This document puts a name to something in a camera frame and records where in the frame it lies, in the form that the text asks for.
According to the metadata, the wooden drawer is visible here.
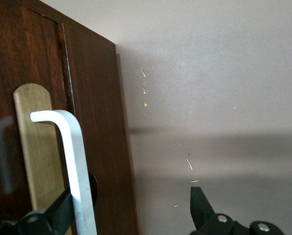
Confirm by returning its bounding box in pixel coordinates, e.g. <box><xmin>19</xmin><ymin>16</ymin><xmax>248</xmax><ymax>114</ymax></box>
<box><xmin>0</xmin><ymin>4</ymin><xmax>75</xmax><ymax>235</ymax></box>

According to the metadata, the white metal drawer handle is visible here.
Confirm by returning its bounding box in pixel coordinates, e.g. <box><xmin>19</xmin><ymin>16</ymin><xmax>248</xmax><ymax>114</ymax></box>
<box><xmin>29</xmin><ymin>109</ymin><xmax>98</xmax><ymax>235</ymax></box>

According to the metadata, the dark brown wooden cabinet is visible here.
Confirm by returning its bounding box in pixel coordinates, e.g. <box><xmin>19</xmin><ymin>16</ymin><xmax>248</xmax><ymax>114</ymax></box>
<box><xmin>0</xmin><ymin>0</ymin><xmax>140</xmax><ymax>235</ymax></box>

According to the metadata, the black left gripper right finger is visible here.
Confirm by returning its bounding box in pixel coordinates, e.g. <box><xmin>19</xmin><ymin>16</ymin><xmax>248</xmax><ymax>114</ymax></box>
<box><xmin>189</xmin><ymin>186</ymin><xmax>284</xmax><ymax>235</ymax></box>

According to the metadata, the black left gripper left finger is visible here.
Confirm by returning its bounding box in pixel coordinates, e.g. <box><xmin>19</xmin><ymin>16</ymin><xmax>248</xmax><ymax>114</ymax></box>
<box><xmin>0</xmin><ymin>172</ymin><xmax>98</xmax><ymax>235</ymax></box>

